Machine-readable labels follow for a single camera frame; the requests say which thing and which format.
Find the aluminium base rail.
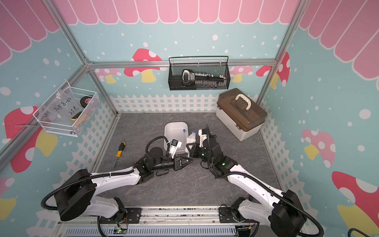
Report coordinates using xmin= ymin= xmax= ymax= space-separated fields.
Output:
xmin=56 ymin=205 xmax=303 ymax=237

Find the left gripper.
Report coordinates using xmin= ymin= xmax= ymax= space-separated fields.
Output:
xmin=152 ymin=154 xmax=193 ymax=172

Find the socket set in basket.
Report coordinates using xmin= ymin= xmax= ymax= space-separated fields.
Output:
xmin=181 ymin=70 xmax=229 ymax=89

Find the black wire wall basket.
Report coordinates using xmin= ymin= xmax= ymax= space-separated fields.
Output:
xmin=168 ymin=56 xmax=231 ymax=91

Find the white plastic tray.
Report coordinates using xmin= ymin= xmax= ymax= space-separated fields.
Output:
xmin=164 ymin=122 xmax=189 ymax=155

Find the white wire wall basket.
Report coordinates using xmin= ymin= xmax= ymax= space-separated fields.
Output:
xmin=33 ymin=81 xmax=100 ymax=137

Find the black tape roll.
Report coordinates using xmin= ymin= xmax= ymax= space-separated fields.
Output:
xmin=80 ymin=96 xmax=92 ymax=108

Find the clear labelled plastic bag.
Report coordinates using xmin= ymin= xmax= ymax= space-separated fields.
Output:
xmin=42 ymin=89 xmax=83 ymax=126

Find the brown lid storage box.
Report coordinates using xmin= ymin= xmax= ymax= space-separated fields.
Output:
xmin=216 ymin=88 xmax=267 ymax=141

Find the yellow black screwdriver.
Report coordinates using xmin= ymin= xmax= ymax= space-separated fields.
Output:
xmin=112 ymin=142 xmax=126 ymax=168

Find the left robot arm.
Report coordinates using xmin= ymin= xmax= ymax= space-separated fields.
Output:
xmin=40 ymin=136 xmax=193 ymax=224

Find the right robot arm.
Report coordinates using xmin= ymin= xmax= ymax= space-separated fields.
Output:
xmin=186 ymin=127 xmax=324 ymax=237

